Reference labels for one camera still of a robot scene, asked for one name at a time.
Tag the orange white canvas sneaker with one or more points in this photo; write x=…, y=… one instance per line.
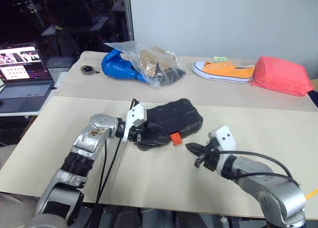
x=226, y=72

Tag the green sticky note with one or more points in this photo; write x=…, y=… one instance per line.
x=219, y=58

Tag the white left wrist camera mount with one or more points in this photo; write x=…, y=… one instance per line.
x=135, y=113

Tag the round black metal disc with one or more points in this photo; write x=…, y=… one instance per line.
x=87, y=69

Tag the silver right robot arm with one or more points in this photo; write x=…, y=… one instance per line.
x=268, y=183

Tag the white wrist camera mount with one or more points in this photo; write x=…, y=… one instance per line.
x=224, y=138
x=135, y=113

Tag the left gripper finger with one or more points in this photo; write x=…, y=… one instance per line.
x=147, y=144
x=149, y=138

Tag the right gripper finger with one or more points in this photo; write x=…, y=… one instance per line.
x=196, y=146
x=198, y=151

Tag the open grey laptop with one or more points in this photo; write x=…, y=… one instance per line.
x=23, y=89

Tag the black plastic tool case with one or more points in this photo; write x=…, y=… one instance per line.
x=179, y=118

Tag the black small parts pile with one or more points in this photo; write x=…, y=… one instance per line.
x=172, y=75

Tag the brown cardboard box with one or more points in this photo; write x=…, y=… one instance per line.
x=150, y=61

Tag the grey metal window post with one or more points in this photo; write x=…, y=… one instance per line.
x=129, y=14

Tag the red fabric pouch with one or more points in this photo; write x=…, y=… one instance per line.
x=280, y=76

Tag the blue plastic bag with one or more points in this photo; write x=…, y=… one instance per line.
x=116, y=66

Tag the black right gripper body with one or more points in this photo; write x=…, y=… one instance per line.
x=210, y=158

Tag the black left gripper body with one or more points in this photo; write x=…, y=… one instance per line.
x=135, y=134

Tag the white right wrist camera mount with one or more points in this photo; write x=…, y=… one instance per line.
x=224, y=138

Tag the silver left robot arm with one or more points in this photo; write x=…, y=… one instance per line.
x=89, y=138

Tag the clear plastic zip bag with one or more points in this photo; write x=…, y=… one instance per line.
x=159, y=62

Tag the orange case latch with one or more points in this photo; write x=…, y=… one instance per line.
x=176, y=139

